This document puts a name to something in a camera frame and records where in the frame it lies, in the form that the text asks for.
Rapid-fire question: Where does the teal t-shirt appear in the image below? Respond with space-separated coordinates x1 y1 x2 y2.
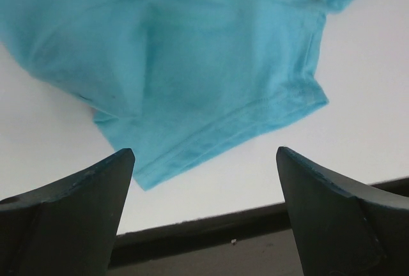
1 0 353 190

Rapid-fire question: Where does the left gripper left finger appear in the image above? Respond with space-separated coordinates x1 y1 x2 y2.
1 149 135 275

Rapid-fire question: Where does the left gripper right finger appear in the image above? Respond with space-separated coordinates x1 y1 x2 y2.
276 147 408 275

